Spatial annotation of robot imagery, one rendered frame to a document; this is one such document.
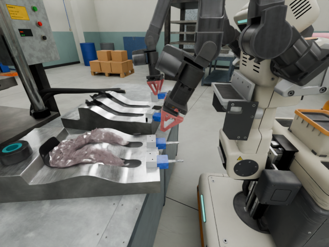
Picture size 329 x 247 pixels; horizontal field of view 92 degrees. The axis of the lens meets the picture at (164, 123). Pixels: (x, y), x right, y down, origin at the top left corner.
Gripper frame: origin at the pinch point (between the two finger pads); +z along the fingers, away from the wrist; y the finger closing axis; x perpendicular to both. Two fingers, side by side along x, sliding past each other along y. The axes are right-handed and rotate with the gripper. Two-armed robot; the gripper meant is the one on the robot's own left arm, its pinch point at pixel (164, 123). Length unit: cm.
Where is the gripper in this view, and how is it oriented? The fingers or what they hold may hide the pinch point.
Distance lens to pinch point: 51.8
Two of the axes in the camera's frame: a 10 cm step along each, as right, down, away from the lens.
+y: -0.9, 4.9, -8.7
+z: -4.3, 7.7, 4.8
